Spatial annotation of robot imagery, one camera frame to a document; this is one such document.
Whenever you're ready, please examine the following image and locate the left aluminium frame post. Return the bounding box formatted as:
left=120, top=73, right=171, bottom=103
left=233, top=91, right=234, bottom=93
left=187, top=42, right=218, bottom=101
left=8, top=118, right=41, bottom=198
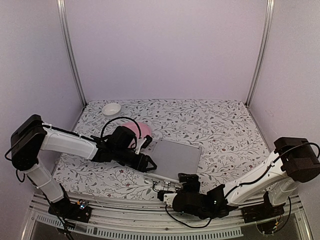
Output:
left=56, top=0, right=87, bottom=108

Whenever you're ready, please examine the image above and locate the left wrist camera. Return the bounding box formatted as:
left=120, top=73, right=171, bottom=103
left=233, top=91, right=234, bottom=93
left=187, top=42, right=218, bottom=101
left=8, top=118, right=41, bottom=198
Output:
left=135, top=135, right=153, bottom=155

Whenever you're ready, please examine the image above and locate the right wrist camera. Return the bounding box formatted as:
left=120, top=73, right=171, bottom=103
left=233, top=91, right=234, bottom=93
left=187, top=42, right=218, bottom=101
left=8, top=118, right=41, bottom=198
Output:
left=157, top=190, right=178, bottom=207

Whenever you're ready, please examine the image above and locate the aluminium frame post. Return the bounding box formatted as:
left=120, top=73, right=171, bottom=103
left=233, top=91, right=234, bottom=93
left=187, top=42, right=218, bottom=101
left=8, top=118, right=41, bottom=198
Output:
left=56, top=0, right=87, bottom=108
left=245, top=0, right=275, bottom=108

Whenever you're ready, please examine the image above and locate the white bowl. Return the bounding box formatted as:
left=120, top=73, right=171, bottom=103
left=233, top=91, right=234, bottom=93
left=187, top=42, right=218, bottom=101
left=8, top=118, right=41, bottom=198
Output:
left=101, top=102, right=122, bottom=116

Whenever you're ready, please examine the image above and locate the aluminium poker case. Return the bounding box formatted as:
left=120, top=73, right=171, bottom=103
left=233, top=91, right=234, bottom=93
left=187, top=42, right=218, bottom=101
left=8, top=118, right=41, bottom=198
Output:
left=143, top=138, right=202, bottom=185

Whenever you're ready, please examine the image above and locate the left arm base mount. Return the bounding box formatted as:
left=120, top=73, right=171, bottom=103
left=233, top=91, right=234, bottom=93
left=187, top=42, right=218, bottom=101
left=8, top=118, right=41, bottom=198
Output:
left=48, top=198, right=93, bottom=223

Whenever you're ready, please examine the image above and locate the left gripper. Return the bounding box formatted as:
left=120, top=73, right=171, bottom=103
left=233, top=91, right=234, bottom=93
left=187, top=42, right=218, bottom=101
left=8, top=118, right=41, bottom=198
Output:
left=114, top=147, right=158, bottom=174

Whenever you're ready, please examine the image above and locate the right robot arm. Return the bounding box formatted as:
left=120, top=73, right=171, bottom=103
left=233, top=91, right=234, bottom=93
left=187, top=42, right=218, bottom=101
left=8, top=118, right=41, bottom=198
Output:
left=163, top=137, right=320, bottom=220

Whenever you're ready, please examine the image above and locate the right aluminium frame post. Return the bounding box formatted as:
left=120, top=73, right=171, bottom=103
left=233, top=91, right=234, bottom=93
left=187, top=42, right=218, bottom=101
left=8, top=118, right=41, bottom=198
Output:
left=245, top=0, right=275, bottom=108

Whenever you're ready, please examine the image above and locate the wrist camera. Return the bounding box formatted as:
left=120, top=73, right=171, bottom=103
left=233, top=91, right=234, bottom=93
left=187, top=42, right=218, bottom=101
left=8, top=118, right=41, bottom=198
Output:
left=135, top=135, right=153, bottom=155
left=157, top=190, right=178, bottom=207

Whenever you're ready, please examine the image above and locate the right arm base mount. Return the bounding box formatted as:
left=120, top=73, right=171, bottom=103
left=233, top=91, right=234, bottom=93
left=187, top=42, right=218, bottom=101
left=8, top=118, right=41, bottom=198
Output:
left=241, top=203, right=285, bottom=235

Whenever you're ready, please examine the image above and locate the pink plate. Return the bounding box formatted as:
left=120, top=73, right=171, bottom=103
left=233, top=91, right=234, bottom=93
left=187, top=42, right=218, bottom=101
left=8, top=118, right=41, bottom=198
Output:
left=122, top=122, right=152, bottom=138

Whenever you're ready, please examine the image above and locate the front aluminium rail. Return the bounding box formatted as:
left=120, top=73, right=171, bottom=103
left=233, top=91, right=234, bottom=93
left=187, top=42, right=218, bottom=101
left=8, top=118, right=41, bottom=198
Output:
left=29, top=192, right=308, bottom=240

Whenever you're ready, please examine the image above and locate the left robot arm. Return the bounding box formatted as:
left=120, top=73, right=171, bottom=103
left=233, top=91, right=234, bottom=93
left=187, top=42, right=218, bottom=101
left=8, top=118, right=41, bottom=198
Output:
left=4, top=114, right=157, bottom=217

